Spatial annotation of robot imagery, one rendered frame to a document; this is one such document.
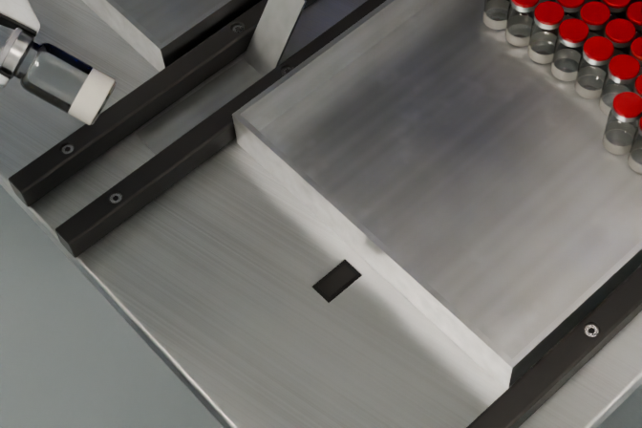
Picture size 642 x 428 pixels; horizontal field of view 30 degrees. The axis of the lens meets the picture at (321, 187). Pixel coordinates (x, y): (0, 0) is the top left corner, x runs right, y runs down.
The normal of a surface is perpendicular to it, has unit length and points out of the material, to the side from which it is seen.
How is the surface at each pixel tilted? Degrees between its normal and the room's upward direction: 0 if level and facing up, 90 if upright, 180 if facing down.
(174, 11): 0
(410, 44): 0
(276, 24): 55
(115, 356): 0
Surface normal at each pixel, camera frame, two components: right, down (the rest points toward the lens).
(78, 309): -0.05, -0.55
